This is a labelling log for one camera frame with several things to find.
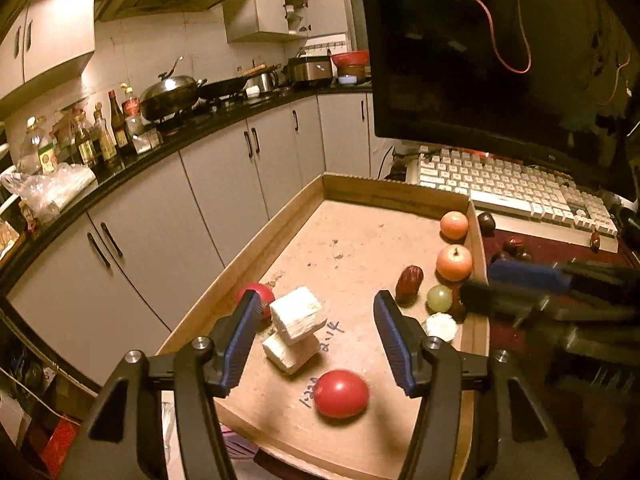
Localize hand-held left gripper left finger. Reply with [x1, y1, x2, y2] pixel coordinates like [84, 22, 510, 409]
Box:
[60, 290, 263, 480]

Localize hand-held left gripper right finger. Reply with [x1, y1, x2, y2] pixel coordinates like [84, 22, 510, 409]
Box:
[374, 290, 576, 480]

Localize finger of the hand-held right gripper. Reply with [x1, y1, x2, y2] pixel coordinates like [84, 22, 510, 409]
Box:
[460, 281, 640, 328]
[487, 260, 640, 293]

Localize green grape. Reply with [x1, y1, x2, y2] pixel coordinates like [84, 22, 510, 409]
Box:
[426, 284, 454, 313]

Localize white foam block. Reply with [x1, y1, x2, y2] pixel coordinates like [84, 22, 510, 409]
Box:
[261, 332, 323, 375]
[270, 286, 328, 346]

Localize large red tomato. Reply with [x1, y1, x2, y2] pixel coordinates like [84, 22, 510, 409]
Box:
[314, 369, 370, 420]

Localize small orange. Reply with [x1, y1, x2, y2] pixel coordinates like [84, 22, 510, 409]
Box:
[440, 211, 470, 241]

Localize shallow cardboard tray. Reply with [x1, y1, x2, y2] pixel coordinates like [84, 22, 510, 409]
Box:
[157, 172, 491, 480]

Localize white round object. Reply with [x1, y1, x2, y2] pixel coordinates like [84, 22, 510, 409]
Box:
[421, 312, 458, 343]

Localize orange-red apple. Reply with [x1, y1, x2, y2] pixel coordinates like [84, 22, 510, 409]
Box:
[436, 245, 473, 282]

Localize small red tomato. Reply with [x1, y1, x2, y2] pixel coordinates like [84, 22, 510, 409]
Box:
[236, 282, 276, 320]

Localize maroon tablecloth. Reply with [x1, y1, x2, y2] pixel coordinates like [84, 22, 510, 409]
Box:
[470, 225, 640, 480]

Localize white computer keyboard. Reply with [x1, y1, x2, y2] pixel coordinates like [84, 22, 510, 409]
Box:
[417, 146, 621, 253]

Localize grey base cabinets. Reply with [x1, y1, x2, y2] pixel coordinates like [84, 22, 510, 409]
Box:
[7, 92, 373, 386]

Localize black computer monitor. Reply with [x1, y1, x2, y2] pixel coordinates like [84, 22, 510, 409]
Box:
[356, 0, 640, 196]

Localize clear plastic bag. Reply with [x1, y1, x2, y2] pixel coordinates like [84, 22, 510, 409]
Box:
[0, 162, 96, 223]

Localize row of sauce bottles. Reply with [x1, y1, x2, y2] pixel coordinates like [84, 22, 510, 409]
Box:
[52, 87, 151, 166]

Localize packaged food tray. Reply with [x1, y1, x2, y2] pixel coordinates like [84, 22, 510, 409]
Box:
[0, 220, 21, 261]

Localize black frying pan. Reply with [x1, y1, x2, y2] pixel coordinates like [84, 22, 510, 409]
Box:
[199, 63, 281, 101]

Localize steel wok with lid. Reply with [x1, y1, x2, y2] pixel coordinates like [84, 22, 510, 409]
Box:
[139, 56, 207, 121]

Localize steel kettle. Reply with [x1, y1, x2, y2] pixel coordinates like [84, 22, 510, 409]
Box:
[250, 70, 281, 93]

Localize red plastic basin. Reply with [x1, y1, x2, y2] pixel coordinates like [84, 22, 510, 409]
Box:
[331, 50, 371, 78]

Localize large clear oil bottle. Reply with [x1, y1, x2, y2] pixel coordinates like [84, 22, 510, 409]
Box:
[17, 116, 58, 176]

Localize silver rice cooker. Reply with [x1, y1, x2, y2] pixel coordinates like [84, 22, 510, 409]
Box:
[286, 55, 335, 86]

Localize white dish rack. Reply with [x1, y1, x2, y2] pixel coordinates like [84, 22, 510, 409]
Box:
[0, 142, 13, 211]

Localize red cable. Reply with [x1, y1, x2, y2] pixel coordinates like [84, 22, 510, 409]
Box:
[437, 0, 532, 73]

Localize small grey wall cabinet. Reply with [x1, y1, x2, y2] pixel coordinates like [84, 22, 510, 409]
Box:
[223, 0, 313, 43]

